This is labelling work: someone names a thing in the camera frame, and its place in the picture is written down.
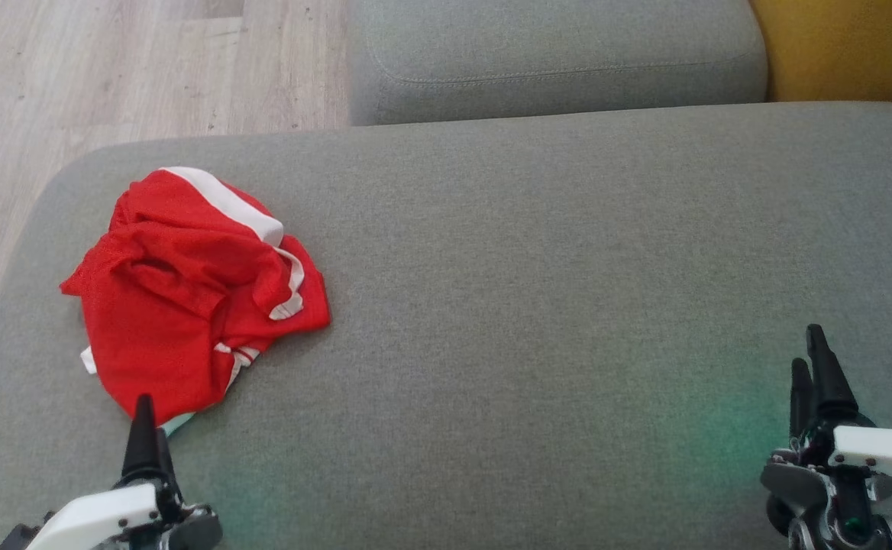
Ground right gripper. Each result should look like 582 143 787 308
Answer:
761 325 892 550

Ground wide yellow sofa backrest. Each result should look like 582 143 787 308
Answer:
748 0 892 104

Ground red basketball shorts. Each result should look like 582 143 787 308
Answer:
60 167 331 337

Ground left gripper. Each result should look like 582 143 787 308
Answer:
0 394 223 550

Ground large grey sofa seat cushion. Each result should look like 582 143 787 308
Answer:
0 102 892 550

